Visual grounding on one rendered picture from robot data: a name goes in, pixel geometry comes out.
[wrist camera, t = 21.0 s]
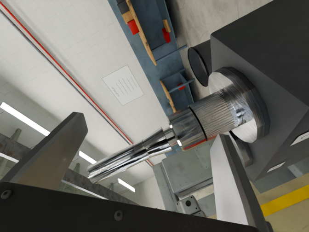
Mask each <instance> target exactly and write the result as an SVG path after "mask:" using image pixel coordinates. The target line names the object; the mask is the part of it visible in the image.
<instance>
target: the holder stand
mask: <svg viewBox="0 0 309 232"><path fill-rule="evenodd" d="M210 42H211V57H212V73H211V74H210V76H209V80H208V86H209V91H210V94H212V93H214V92H216V91H218V90H222V91H225V92H226V93H227V94H228V95H229V96H230V97H231V98H232V99H233V100H234V102H235V104H236V105H237V107H238V109H239V111H240V115H241V119H242V122H241V125H240V126H239V127H237V128H235V129H233V130H231V131H228V132H226V133H224V134H226V135H229V136H230V137H231V139H232V141H233V143H234V146H235V148H236V151H237V153H238V155H239V158H240V160H241V163H242V165H243V167H244V169H245V170H246V172H247V173H248V174H249V175H250V177H251V178H252V180H254V181H257V180H259V179H261V178H264V177H266V176H268V175H270V174H273V173H275V172H277V171H279V170H281V169H284V168H286V167H288V166H290V165H293V164H295V163H297V162H299V161H301V160H303V159H306V158H308V157H309V0H273V1H271V2H269V3H267V4H266V5H264V6H262V7H260V8H258V9H256V10H254V11H252V12H250V13H248V14H246V15H244V16H243V17H241V18H239V19H237V20H235V21H233V22H231V23H229V24H228V25H226V26H224V27H222V28H220V29H218V30H216V31H214V32H213V33H211V35H210Z"/></svg>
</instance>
